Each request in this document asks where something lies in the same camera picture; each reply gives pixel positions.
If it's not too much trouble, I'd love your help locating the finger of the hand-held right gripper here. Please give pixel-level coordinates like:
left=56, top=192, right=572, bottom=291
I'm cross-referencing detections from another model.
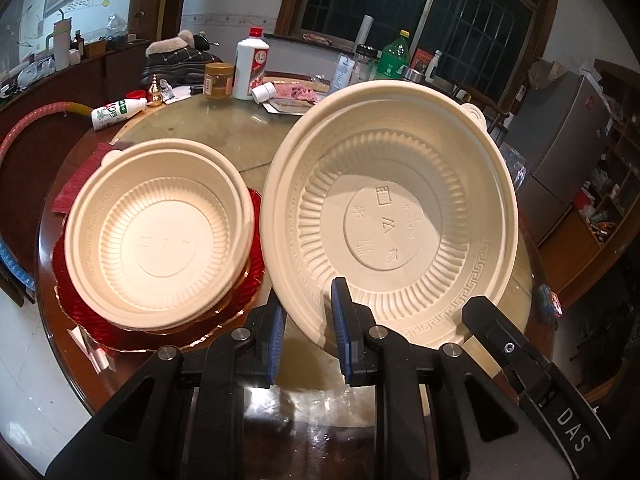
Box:
left=461, top=296, right=554, bottom=401

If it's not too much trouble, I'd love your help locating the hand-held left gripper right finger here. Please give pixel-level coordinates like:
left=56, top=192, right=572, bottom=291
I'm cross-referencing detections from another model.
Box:
left=330, top=276, right=551, bottom=480

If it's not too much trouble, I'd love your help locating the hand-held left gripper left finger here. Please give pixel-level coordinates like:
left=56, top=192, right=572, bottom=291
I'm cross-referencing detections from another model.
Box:
left=45, top=297, right=287, bottom=480

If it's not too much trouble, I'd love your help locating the cream plastic bowl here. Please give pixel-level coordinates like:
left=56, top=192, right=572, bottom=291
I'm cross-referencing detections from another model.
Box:
left=265, top=80, right=521, bottom=362
left=64, top=137, right=255, bottom=332

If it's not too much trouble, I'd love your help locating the red glass plate white label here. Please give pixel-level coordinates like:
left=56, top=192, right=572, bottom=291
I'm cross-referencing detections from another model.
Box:
left=51, top=187, right=264, bottom=343

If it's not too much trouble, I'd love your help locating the grey refrigerator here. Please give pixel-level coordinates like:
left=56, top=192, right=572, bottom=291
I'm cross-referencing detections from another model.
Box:
left=516, top=71, right=617, bottom=243

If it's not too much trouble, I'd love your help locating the wooden shelf unit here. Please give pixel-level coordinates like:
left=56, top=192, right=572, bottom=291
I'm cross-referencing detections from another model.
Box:
left=537, top=59, right=640, bottom=273

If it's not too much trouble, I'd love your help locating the dark wooden chair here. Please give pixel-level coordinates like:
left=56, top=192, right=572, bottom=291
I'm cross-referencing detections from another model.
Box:
left=451, top=84, right=507, bottom=132

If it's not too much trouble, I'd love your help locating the brown book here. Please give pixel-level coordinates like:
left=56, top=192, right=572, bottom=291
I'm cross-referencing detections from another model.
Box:
left=262, top=99, right=307, bottom=116

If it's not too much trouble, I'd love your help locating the dark red woven mat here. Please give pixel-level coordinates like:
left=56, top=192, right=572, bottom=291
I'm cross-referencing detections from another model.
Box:
left=54, top=141, right=122, bottom=214

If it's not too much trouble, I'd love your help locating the white tube package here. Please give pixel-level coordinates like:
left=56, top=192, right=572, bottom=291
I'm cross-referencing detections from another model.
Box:
left=332, top=55, right=356, bottom=95

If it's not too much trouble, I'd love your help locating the peanut butter jar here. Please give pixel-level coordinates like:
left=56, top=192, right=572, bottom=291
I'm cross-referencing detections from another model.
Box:
left=202, top=62, right=236, bottom=100

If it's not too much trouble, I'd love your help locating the clear bottle black cap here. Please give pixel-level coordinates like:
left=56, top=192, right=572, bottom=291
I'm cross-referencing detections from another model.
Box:
left=350, top=44, right=380, bottom=84

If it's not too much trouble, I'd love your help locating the green soda bottle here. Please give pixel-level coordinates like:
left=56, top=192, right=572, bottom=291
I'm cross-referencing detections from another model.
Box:
left=376, top=30, right=412, bottom=81

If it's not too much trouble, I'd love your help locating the white liquor bottle red cap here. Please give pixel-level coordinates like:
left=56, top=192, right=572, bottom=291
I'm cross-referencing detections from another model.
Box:
left=232, top=26, right=271, bottom=101

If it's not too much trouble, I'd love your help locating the small gold ornament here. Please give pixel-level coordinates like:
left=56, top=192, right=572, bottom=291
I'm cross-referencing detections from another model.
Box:
left=146, top=74, right=165, bottom=108

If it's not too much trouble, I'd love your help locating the white milk bottle green label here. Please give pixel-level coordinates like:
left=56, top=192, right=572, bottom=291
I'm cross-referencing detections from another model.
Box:
left=91, top=97, right=149, bottom=131

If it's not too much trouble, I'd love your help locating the red box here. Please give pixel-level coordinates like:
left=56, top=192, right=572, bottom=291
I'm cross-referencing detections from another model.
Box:
left=412, top=48, right=436, bottom=74

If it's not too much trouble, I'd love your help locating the white paper roll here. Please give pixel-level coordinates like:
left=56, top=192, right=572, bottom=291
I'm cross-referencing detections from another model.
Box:
left=357, top=15, right=374, bottom=54

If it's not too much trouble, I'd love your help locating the dark jacket with fur collar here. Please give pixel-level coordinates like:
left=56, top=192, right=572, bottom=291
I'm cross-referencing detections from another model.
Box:
left=142, top=30, right=222, bottom=87

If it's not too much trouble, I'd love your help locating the dark wooden sideboard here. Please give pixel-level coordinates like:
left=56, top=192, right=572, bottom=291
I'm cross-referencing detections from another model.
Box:
left=0, top=39, right=153, bottom=306

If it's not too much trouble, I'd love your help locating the dark wooden framed window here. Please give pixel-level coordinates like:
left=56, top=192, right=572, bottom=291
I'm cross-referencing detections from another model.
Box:
left=276, top=0, right=558, bottom=68

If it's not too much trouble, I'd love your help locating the pink and yellow hoop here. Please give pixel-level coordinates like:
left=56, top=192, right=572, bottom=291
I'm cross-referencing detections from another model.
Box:
left=0, top=101, right=97, bottom=292

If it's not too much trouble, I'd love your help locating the white tumbler with handle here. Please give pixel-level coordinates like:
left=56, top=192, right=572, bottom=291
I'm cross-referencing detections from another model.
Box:
left=47, top=10, right=74, bottom=72

